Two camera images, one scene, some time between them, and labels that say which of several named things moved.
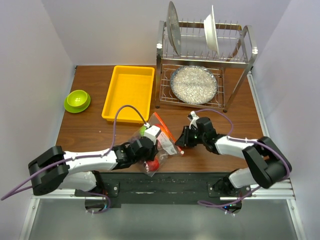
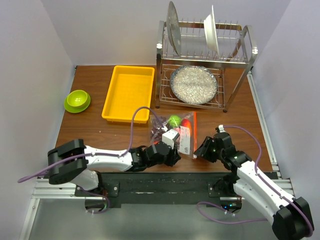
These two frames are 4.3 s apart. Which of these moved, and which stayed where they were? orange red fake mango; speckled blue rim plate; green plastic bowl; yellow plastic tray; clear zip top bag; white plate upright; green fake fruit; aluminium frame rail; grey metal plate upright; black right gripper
Moved: orange red fake mango; black right gripper; clear zip top bag; green fake fruit
Stayed: yellow plastic tray; speckled blue rim plate; green plastic bowl; white plate upright; aluminium frame rail; grey metal plate upright
